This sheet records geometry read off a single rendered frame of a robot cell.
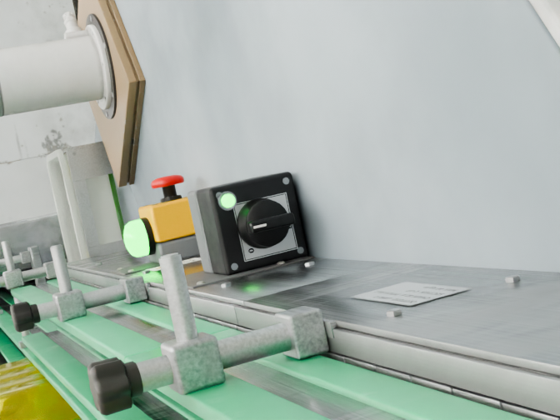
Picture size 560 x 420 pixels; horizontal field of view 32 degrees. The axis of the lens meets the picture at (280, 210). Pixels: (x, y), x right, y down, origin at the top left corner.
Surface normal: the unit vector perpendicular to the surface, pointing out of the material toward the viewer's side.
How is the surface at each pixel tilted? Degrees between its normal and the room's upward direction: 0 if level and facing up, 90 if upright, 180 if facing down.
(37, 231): 90
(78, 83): 90
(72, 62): 90
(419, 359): 0
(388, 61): 0
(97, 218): 90
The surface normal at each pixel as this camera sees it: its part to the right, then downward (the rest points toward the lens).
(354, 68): -0.91, 0.22
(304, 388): -0.21, -0.98
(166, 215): 0.35, -0.02
